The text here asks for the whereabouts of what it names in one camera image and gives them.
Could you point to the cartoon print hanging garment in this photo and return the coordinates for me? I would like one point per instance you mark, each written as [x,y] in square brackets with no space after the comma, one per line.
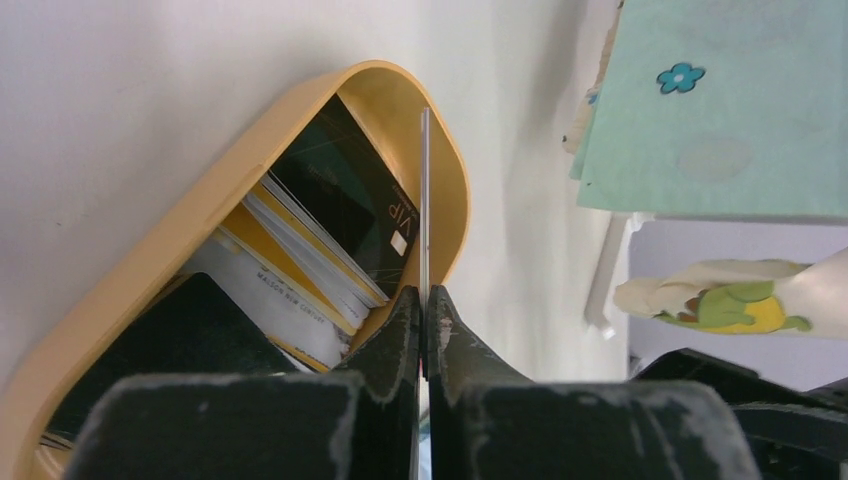
[724,111]

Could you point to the white clothes rack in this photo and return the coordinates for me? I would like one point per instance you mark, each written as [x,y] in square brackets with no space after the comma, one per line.
[617,236]

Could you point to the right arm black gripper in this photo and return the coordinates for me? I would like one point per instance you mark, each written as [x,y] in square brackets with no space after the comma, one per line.
[792,434]

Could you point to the white striped card in tray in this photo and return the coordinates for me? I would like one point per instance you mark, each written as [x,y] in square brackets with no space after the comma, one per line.
[292,323]

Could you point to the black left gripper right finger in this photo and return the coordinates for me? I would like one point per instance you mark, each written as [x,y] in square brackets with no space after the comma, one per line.
[491,422]

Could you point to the grey striped credit card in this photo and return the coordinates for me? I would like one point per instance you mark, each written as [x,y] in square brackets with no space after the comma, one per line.
[424,244]

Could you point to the black card in tray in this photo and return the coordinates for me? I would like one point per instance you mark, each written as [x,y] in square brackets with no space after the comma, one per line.
[333,177]

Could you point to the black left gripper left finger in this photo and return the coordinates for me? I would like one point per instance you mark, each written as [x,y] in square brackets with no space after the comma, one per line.
[359,421]

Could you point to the yellow oval card tray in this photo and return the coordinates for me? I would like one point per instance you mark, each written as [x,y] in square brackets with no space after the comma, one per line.
[389,100]

